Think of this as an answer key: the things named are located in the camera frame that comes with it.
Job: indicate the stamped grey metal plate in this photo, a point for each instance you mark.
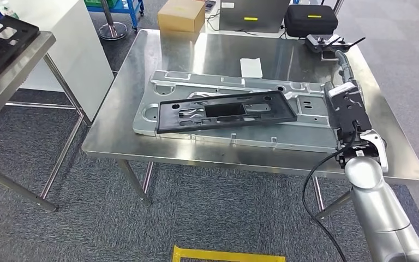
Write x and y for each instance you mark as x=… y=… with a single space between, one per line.
x=303 y=137

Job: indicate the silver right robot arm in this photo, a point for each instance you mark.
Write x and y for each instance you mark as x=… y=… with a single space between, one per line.
x=375 y=202

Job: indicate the stainless steel side table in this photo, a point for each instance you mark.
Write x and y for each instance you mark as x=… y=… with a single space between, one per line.
x=14 y=72

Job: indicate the small grey phone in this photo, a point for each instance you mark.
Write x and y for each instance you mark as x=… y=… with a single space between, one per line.
x=210 y=5

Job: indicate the grey remote controller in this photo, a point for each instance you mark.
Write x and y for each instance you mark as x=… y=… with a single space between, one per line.
x=318 y=41

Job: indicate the white paper sheet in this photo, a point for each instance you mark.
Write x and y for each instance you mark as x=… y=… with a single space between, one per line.
x=251 y=68

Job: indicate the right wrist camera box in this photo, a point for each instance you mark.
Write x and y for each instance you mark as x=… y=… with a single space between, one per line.
x=348 y=108

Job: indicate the white cabinet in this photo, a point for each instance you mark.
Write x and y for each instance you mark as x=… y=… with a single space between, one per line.
x=79 y=54

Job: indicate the brown cardboard box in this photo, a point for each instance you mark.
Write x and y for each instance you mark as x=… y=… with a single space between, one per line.
x=180 y=16

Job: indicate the black case with yellow label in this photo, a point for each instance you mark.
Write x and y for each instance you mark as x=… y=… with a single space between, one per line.
x=310 y=25

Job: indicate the stainless steel workbench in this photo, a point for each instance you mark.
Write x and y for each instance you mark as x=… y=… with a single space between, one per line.
x=213 y=54

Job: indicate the stanchion with chrome base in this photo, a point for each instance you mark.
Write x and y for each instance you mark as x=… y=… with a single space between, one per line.
x=112 y=30

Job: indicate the blue shelf with green bin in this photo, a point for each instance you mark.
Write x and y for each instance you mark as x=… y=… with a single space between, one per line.
x=133 y=11

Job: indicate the black box with yellow label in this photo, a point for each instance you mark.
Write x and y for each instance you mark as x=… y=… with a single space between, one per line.
x=238 y=21

